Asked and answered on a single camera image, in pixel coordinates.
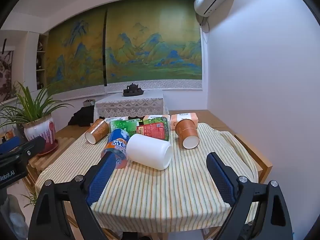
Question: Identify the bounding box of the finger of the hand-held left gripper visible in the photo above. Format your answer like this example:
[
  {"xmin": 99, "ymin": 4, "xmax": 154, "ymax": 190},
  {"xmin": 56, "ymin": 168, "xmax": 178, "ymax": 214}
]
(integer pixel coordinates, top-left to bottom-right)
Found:
[
  {"xmin": 0, "ymin": 136, "xmax": 22, "ymax": 155},
  {"xmin": 0, "ymin": 136, "xmax": 46, "ymax": 165}
]

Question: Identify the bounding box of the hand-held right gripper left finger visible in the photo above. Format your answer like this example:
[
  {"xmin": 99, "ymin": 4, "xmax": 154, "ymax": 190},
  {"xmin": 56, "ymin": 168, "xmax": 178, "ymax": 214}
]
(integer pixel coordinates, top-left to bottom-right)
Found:
[{"xmin": 28, "ymin": 151, "xmax": 118, "ymax": 240}]

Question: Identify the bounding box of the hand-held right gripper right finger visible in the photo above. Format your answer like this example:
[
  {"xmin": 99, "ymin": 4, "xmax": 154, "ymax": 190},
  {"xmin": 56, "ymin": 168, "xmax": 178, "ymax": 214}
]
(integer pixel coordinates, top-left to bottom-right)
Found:
[{"xmin": 206, "ymin": 152, "xmax": 294, "ymax": 240}]

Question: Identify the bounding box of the white cup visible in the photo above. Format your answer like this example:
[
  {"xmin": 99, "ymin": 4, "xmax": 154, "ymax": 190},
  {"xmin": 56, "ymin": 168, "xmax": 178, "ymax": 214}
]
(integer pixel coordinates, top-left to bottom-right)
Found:
[{"xmin": 126, "ymin": 133, "xmax": 173, "ymax": 171}]

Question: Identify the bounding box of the orange paper cup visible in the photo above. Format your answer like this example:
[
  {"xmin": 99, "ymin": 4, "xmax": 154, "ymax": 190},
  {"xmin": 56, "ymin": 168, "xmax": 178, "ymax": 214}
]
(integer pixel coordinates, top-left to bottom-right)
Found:
[
  {"xmin": 175, "ymin": 119, "xmax": 200, "ymax": 149},
  {"xmin": 84, "ymin": 119, "xmax": 111, "ymax": 145}
]

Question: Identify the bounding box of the potted green plant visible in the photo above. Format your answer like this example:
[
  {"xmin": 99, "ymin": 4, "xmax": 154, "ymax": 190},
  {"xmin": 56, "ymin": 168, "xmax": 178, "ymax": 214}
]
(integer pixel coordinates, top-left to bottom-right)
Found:
[{"xmin": 0, "ymin": 81, "xmax": 74, "ymax": 153}]

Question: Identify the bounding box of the red plant saucer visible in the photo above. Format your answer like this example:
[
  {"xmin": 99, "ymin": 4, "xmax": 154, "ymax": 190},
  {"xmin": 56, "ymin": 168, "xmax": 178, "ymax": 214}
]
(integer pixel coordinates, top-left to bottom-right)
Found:
[{"xmin": 37, "ymin": 138, "xmax": 60, "ymax": 156}]

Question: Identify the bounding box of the wooden slatted stand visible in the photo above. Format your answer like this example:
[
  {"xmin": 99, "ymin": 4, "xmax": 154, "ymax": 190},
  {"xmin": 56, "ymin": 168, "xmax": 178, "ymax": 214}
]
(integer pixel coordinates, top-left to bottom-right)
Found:
[{"xmin": 26, "ymin": 136, "xmax": 76, "ymax": 181}]

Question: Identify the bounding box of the small green plant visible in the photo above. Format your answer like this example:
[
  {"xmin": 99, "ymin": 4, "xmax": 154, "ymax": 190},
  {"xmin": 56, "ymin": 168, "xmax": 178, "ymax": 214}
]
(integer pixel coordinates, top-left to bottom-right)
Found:
[{"xmin": 24, "ymin": 191, "xmax": 39, "ymax": 208}]

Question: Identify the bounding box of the wooden table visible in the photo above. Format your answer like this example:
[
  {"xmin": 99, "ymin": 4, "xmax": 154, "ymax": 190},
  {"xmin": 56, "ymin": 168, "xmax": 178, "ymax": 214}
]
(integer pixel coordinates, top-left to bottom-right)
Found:
[{"xmin": 234, "ymin": 133, "xmax": 273, "ymax": 183}]

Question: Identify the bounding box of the black cloth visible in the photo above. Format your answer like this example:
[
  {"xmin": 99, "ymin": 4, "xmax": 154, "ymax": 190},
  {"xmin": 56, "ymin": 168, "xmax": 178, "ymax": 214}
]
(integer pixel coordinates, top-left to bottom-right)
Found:
[{"xmin": 68, "ymin": 106, "xmax": 96, "ymax": 127}]

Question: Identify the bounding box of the white green box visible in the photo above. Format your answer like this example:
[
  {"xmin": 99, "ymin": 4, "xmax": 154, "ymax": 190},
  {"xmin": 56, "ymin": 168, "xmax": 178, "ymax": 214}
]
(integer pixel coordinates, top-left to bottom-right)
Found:
[{"xmin": 103, "ymin": 117, "xmax": 129, "ymax": 126}]

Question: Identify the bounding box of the striped tablecloth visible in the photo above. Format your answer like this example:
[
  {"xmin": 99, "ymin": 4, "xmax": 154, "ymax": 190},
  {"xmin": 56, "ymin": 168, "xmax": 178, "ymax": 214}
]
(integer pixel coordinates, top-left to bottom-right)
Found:
[{"xmin": 35, "ymin": 122, "xmax": 259, "ymax": 227}]

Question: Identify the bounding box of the large orange white box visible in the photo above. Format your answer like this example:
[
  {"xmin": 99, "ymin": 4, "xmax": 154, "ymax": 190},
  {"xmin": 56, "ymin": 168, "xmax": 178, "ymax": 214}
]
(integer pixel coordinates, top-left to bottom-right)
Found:
[{"xmin": 170, "ymin": 112, "xmax": 199, "ymax": 131}]

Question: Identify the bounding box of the red green snack packet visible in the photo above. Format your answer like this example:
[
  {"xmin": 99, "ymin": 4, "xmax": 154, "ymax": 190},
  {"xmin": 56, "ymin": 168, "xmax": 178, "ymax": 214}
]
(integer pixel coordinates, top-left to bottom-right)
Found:
[{"xmin": 136, "ymin": 117, "xmax": 171, "ymax": 142}]

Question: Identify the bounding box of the white lace tablecloth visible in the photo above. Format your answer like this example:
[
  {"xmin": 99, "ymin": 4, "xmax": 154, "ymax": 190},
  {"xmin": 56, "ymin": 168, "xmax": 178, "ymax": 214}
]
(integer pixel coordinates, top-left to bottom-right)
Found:
[{"xmin": 94, "ymin": 90, "xmax": 170, "ymax": 123}]

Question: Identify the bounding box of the dark tea tray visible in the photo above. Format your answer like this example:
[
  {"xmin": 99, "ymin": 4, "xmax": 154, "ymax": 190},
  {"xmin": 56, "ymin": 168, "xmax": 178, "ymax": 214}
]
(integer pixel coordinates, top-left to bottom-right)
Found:
[{"xmin": 122, "ymin": 91, "xmax": 144, "ymax": 98}]

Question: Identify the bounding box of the dark teapot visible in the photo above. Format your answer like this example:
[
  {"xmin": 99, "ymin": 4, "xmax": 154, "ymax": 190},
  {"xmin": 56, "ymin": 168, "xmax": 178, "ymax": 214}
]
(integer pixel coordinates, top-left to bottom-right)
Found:
[{"xmin": 126, "ymin": 82, "xmax": 141, "ymax": 93}]

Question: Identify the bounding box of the narrow landscape scroll painting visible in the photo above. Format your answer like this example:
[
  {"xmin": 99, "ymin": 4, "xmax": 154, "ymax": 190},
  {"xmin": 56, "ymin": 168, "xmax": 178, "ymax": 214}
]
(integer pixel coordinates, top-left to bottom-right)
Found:
[{"xmin": 46, "ymin": 7, "xmax": 108, "ymax": 98}]

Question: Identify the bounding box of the wide landscape scroll painting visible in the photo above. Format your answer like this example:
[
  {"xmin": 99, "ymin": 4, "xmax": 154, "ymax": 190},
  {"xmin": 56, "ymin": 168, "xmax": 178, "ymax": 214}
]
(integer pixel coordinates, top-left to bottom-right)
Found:
[{"xmin": 105, "ymin": 0, "xmax": 203, "ymax": 91}]

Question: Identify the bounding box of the ink painting wall hanging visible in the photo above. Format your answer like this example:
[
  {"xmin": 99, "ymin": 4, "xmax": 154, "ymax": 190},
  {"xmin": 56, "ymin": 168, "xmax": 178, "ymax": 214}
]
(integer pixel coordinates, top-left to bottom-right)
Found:
[{"xmin": 0, "ymin": 50, "xmax": 13, "ymax": 103}]

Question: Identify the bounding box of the wall shelf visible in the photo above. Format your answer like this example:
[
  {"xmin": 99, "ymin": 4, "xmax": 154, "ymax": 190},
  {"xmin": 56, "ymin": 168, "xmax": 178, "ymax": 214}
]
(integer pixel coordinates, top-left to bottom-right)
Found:
[{"xmin": 36, "ymin": 33, "xmax": 48, "ymax": 91}]

